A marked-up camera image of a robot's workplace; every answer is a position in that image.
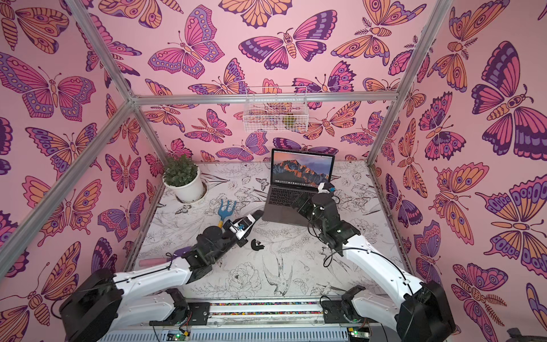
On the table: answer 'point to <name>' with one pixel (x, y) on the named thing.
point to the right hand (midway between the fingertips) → (299, 197)
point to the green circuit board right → (360, 334)
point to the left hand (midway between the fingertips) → (253, 215)
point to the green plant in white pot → (183, 176)
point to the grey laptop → (293, 173)
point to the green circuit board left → (179, 337)
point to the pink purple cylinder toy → (157, 261)
